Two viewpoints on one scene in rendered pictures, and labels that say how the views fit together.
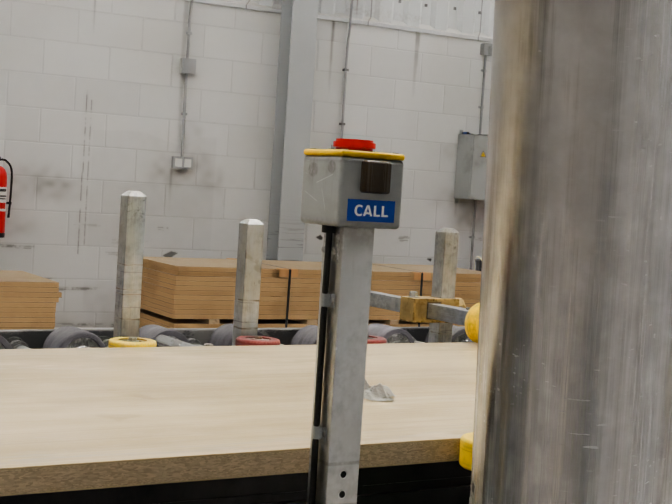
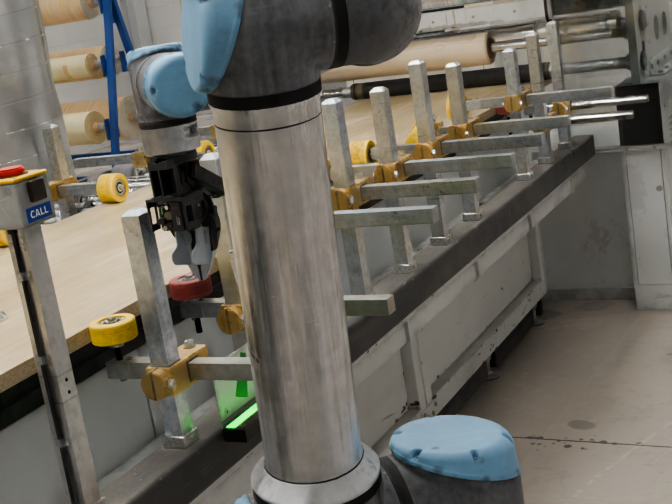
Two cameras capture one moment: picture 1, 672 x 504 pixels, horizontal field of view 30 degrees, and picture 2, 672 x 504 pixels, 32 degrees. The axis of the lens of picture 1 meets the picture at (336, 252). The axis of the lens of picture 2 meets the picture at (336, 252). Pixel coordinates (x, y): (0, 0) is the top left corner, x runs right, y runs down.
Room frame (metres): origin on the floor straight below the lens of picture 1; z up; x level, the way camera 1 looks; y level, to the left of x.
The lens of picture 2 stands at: (-0.44, 0.44, 1.42)
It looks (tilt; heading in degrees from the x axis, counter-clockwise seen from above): 13 degrees down; 330
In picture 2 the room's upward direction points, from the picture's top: 9 degrees counter-clockwise
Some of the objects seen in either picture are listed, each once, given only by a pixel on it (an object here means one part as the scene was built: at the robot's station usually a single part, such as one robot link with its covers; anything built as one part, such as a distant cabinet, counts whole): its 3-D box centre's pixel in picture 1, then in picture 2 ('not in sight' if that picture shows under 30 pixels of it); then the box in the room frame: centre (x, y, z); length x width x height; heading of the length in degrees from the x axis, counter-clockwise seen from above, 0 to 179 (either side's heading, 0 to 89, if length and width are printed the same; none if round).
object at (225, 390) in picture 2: not in sight; (253, 368); (1.41, -0.43, 0.75); 0.26 x 0.01 x 0.10; 122
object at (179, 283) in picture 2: not in sight; (194, 303); (1.58, -0.41, 0.85); 0.08 x 0.08 x 0.11
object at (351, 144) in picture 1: (354, 148); (10, 173); (1.18, -0.01, 1.22); 0.04 x 0.04 x 0.02
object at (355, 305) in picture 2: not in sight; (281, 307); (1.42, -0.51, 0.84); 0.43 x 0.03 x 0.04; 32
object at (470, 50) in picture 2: not in sight; (443, 53); (3.30, -2.36, 1.05); 1.43 x 0.12 x 0.12; 32
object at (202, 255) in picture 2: not in sight; (200, 255); (1.25, -0.30, 1.02); 0.06 x 0.03 x 0.09; 122
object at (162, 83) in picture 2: not in sight; (180, 83); (1.15, -0.27, 1.30); 0.12 x 0.12 x 0.09; 76
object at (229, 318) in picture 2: not in sight; (245, 310); (1.46, -0.46, 0.85); 0.14 x 0.06 x 0.05; 122
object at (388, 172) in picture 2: not in sight; (394, 170); (1.86, -1.10, 0.95); 0.14 x 0.06 x 0.05; 122
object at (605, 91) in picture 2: not in sight; (531, 98); (2.37, -1.98, 0.95); 0.50 x 0.04 x 0.04; 32
